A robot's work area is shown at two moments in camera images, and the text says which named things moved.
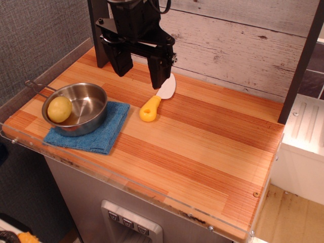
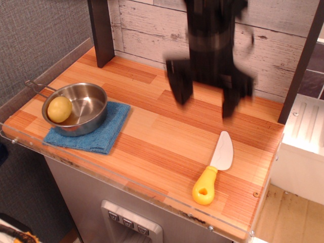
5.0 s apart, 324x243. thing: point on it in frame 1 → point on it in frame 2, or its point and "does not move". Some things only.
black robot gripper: x=134 y=27 → x=211 y=25
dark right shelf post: x=304 y=61 does not move
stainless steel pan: x=89 y=107 does not move
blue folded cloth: x=103 y=140 does not move
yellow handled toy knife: x=148 y=112 → x=203 y=190
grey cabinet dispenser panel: x=123 y=226 does not move
